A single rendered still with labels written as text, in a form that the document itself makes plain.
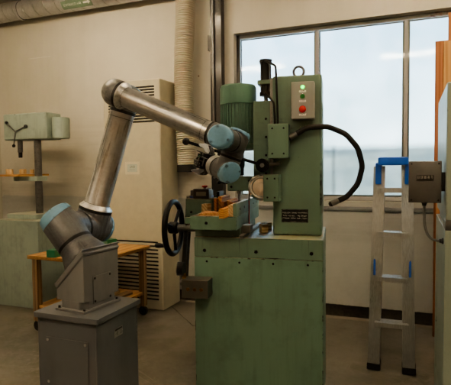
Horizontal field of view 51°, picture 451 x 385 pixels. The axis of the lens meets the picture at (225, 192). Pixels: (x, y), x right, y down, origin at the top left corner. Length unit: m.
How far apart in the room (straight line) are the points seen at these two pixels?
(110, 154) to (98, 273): 0.53
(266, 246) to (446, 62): 1.88
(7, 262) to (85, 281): 2.37
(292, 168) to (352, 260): 1.55
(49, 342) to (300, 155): 1.30
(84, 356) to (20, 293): 2.31
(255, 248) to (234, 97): 0.70
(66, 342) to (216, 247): 0.73
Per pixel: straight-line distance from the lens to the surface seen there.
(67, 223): 2.03
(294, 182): 2.14
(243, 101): 2.23
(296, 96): 2.10
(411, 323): 2.80
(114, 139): 2.13
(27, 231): 4.07
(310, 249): 2.05
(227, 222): 2.03
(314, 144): 2.14
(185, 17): 3.87
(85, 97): 4.45
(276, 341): 2.18
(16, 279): 4.22
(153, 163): 3.67
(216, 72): 3.74
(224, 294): 2.16
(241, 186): 2.25
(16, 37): 5.08
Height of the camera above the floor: 1.11
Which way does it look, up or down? 3 degrees down
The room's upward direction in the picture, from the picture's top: 1 degrees counter-clockwise
